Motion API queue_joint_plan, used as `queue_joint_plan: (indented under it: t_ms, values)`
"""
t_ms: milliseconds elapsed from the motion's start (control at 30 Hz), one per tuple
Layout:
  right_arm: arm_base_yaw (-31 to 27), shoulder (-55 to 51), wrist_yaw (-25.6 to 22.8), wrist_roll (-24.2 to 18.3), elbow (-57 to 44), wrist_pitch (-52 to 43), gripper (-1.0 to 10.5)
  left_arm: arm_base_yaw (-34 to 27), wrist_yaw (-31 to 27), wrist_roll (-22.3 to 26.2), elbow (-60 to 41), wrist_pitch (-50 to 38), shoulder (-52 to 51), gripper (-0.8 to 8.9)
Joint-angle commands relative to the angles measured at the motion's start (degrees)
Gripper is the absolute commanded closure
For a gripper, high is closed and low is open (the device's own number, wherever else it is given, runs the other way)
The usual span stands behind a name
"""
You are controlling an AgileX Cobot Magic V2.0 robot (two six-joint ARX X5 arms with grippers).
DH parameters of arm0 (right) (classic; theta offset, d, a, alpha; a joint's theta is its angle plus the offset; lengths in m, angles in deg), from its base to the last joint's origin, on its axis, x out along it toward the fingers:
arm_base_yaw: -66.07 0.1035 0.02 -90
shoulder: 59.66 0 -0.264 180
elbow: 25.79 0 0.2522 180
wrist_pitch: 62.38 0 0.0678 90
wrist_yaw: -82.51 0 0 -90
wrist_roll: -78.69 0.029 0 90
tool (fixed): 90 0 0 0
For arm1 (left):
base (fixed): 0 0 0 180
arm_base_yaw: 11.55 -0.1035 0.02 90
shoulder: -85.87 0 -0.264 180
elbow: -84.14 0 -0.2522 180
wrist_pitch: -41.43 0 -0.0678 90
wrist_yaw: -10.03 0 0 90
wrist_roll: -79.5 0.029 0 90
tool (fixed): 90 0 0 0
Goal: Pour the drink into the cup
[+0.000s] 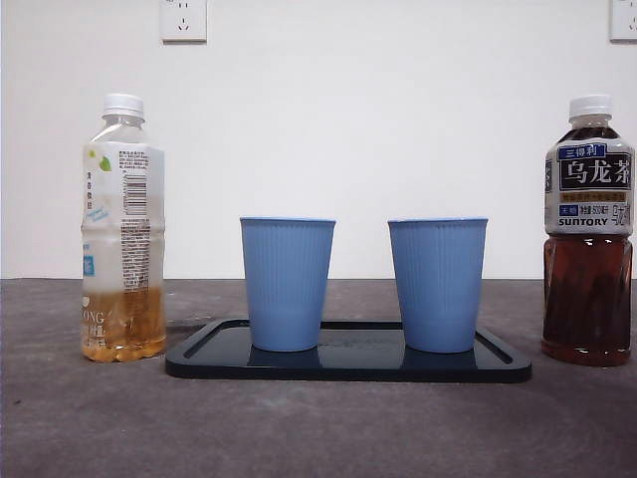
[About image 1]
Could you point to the blue ribbed plastic cup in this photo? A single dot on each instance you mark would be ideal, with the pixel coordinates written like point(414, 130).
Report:
point(438, 284)
point(286, 284)

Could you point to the pale yellow tea bottle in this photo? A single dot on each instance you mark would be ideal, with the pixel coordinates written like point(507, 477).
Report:
point(124, 224)

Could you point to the dark navy rectangular tray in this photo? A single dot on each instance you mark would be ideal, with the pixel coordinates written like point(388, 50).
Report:
point(348, 369)

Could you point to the dark oolong tea bottle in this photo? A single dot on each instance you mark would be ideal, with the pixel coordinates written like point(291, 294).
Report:
point(587, 299)

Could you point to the white wall socket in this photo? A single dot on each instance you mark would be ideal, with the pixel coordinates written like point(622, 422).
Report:
point(183, 25)
point(624, 25)

